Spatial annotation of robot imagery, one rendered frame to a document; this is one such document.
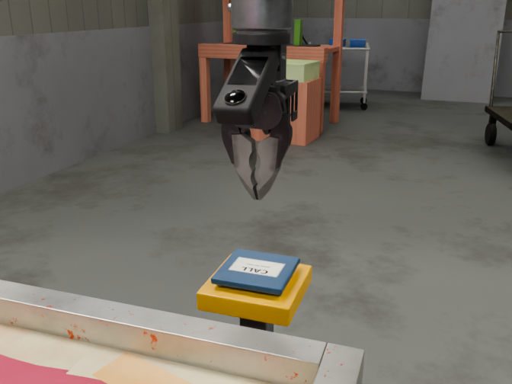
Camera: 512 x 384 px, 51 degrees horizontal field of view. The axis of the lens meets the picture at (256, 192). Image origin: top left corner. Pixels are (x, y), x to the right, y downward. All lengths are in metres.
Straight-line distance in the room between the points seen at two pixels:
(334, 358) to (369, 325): 1.91
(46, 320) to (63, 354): 0.05
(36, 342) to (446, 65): 7.94
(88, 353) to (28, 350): 0.07
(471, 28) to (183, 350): 8.01
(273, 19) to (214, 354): 0.38
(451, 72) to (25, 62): 5.84
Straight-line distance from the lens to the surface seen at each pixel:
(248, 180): 0.70
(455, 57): 8.38
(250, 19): 0.66
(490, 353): 2.43
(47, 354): 0.66
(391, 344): 2.37
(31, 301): 0.69
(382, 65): 9.07
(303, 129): 5.31
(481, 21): 8.45
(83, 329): 0.66
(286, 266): 0.77
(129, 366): 0.61
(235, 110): 0.59
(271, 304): 0.71
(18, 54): 4.46
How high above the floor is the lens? 1.32
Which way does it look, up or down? 19 degrees down
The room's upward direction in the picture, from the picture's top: straight up
